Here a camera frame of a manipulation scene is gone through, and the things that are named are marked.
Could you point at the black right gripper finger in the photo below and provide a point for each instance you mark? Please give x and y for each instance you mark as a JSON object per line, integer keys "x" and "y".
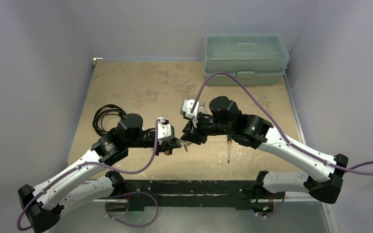
{"x": 189, "y": 129}
{"x": 194, "y": 137}

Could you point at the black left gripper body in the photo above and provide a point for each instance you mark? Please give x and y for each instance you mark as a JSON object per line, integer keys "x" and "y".
{"x": 161, "y": 145}

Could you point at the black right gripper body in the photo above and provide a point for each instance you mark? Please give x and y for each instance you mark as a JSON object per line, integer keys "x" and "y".
{"x": 192, "y": 131}

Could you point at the grey key holder plate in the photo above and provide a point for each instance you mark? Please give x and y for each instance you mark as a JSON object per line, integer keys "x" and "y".
{"x": 184, "y": 144}

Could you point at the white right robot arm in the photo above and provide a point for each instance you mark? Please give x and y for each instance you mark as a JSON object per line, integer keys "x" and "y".
{"x": 320, "y": 175}

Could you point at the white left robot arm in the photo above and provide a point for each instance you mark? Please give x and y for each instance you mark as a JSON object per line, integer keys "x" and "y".
{"x": 41, "y": 204}

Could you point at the orange black screwdriver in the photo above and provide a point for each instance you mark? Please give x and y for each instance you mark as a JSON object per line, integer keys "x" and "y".
{"x": 229, "y": 141}

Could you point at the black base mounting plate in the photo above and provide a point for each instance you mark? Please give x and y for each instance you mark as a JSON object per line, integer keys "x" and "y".
{"x": 238, "y": 194}

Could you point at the green plastic toolbox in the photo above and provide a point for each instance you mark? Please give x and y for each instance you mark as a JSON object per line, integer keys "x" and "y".
{"x": 252, "y": 58}

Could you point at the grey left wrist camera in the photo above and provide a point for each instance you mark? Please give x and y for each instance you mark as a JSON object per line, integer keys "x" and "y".
{"x": 165, "y": 131}

